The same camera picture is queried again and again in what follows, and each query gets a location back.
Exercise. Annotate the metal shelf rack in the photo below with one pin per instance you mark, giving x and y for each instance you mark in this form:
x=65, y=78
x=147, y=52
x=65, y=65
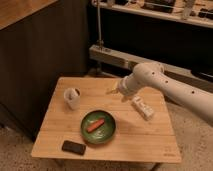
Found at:
x=177, y=33

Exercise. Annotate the orange carrot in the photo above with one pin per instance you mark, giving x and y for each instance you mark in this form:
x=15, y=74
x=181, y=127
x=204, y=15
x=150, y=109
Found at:
x=95, y=125

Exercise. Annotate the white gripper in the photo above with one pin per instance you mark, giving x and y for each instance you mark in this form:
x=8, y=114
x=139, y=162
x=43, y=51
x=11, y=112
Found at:
x=126, y=86

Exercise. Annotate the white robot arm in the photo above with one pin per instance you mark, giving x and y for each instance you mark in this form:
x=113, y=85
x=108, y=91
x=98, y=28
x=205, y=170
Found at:
x=151, y=74

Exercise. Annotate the dark wooden cabinet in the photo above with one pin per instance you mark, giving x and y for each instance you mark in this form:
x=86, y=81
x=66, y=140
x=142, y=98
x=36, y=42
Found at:
x=34, y=53

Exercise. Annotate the green ceramic bowl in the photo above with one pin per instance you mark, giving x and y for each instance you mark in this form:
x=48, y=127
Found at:
x=102, y=134

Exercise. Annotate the small wooden table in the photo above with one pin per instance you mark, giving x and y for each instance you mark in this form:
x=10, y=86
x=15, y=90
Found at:
x=131, y=138

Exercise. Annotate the black smartphone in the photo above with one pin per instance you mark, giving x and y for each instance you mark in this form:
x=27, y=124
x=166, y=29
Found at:
x=74, y=147

